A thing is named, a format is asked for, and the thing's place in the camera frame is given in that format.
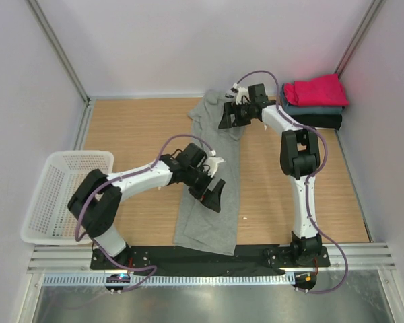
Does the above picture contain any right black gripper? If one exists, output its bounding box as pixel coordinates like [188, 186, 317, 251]
[217, 101, 253, 129]

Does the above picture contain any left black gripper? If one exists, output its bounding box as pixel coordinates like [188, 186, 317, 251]
[183, 167, 224, 212]

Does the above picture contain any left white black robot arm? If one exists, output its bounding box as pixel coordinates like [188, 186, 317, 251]
[67, 143, 226, 269]

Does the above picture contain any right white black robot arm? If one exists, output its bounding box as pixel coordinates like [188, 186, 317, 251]
[218, 83, 322, 266]

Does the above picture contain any folded blue grey t shirt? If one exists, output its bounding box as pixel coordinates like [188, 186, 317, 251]
[280, 84, 344, 116]

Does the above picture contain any folded black t shirt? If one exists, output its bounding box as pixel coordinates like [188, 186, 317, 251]
[288, 114, 343, 130]

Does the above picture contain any folded pink t shirt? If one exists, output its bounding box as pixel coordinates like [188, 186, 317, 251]
[283, 74, 349, 107]

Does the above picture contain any white plastic basket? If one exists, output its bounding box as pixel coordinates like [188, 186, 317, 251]
[20, 150, 114, 246]

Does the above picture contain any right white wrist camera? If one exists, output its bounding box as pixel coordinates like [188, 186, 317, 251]
[225, 83, 250, 105]

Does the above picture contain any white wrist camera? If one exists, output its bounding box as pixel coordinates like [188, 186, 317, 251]
[203, 150, 225, 178]
[225, 83, 250, 105]

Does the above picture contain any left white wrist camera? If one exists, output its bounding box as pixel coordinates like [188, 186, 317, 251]
[203, 150, 225, 178]

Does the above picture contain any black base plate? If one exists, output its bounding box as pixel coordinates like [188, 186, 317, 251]
[90, 244, 331, 289]

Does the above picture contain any slotted cable duct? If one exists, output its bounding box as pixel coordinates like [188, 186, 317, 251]
[42, 273, 295, 287]

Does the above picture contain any aluminium rail frame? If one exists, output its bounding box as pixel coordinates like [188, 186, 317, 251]
[27, 243, 395, 273]

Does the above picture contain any right aluminium corner post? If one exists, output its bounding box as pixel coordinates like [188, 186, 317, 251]
[335, 0, 386, 78]

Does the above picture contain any aluminium corner post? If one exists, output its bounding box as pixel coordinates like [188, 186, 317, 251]
[26, 0, 90, 105]
[335, 0, 386, 78]

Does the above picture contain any left aluminium corner post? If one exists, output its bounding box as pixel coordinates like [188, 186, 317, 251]
[26, 0, 90, 105]

